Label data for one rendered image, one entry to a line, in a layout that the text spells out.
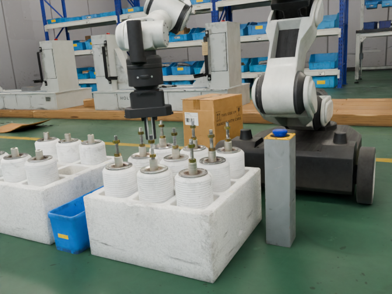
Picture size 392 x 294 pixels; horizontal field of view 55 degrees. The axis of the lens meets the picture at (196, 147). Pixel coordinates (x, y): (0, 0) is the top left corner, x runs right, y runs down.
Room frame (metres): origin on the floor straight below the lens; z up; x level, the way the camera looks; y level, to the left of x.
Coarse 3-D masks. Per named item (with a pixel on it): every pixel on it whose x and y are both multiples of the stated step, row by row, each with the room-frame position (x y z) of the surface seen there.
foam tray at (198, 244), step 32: (96, 192) 1.02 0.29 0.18; (224, 192) 0.95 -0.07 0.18; (256, 192) 1.11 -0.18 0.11; (96, 224) 0.97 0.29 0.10; (128, 224) 0.92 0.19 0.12; (160, 224) 0.87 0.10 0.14; (192, 224) 0.83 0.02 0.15; (224, 224) 0.88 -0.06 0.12; (256, 224) 1.10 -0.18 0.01; (128, 256) 0.93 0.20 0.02; (160, 256) 0.88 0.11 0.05; (192, 256) 0.83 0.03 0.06; (224, 256) 0.87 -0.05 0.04
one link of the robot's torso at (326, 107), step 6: (324, 96) 1.63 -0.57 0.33; (330, 96) 1.63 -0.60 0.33; (324, 102) 1.50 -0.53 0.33; (330, 102) 1.57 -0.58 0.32; (324, 108) 1.50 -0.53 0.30; (330, 108) 1.58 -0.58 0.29; (324, 114) 1.49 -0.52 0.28; (330, 114) 1.58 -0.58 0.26; (324, 120) 1.50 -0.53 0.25; (324, 126) 1.52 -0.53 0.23
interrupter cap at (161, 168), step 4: (160, 164) 1.00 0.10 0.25; (144, 168) 0.98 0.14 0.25; (148, 168) 0.98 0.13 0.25; (160, 168) 0.97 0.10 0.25; (164, 168) 0.97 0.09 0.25; (144, 172) 0.94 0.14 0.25; (148, 172) 0.93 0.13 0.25; (152, 172) 0.93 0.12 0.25; (156, 172) 0.93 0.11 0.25; (160, 172) 0.94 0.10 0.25
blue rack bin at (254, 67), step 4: (252, 60) 5.92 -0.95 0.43; (256, 60) 6.11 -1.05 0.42; (260, 60) 6.17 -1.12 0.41; (264, 60) 6.14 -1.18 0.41; (252, 64) 5.90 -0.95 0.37; (256, 64) 6.09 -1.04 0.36; (252, 68) 5.74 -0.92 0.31; (256, 68) 5.71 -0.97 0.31; (260, 68) 5.69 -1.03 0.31; (264, 68) 5.66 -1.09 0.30
